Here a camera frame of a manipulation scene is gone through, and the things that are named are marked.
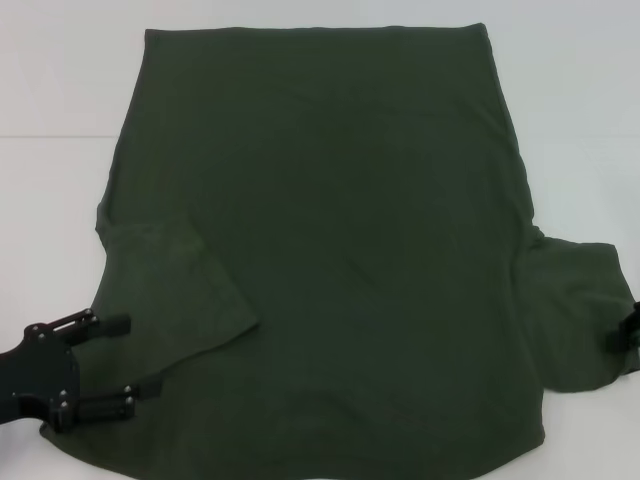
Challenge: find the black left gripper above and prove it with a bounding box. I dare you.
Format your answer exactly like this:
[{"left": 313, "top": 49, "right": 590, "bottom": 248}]
[{"left": 0, "top": 308, "right": 163, "bottom": 435}]

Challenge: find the dark green t-shirt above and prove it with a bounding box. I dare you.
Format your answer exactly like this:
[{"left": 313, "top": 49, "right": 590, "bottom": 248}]
[{"left": 39, "top": 22, "right": 640, "bottom": 466}]

